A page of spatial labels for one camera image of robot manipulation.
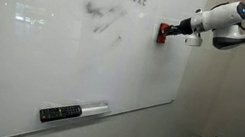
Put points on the orange whiteboard eraser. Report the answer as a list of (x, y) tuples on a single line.
[(162, 33)]

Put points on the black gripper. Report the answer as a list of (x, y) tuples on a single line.
[(184, 26)]

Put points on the white wall whiteboard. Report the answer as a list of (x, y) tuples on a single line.
[(31, 45)]

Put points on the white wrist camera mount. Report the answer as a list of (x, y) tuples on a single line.
[(194, 39)]

